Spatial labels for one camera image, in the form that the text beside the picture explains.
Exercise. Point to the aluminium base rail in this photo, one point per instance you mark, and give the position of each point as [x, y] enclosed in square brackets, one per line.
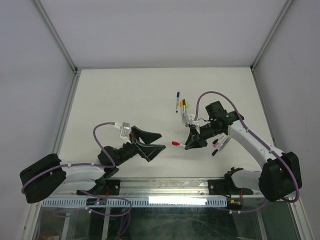
[129, 188]

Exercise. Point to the black cap marker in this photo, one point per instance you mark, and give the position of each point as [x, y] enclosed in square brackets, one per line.
[219, 149]

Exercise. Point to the blue cap marker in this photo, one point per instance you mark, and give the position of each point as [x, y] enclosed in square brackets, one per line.
[177, 102]

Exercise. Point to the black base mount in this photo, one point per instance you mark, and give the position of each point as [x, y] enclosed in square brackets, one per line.
[110, 187]
[226, 187]

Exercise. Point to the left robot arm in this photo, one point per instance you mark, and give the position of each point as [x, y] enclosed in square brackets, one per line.
[51, 175]

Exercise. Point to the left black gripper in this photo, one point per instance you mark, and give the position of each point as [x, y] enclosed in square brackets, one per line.
[148, 151]

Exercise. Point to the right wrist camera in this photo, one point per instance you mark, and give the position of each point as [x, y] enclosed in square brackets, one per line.
[190, 120]

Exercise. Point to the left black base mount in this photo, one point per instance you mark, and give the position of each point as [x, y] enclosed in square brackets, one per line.
[110, 187]

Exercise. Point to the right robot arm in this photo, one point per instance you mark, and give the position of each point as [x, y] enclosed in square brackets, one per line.
[280, 173]

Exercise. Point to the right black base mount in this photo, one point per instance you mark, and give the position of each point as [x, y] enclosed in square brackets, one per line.
[226, 187]

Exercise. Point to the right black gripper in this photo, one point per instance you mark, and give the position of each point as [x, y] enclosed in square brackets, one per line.
[192, 142]

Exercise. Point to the brown cap marker centre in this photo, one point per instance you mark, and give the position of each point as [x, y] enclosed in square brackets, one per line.
[184, 104]

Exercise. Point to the light green cap marker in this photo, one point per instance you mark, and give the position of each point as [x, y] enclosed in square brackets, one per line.
[187, 114]

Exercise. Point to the magenta cap marker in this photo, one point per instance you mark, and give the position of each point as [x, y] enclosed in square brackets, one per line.
[220, 140]

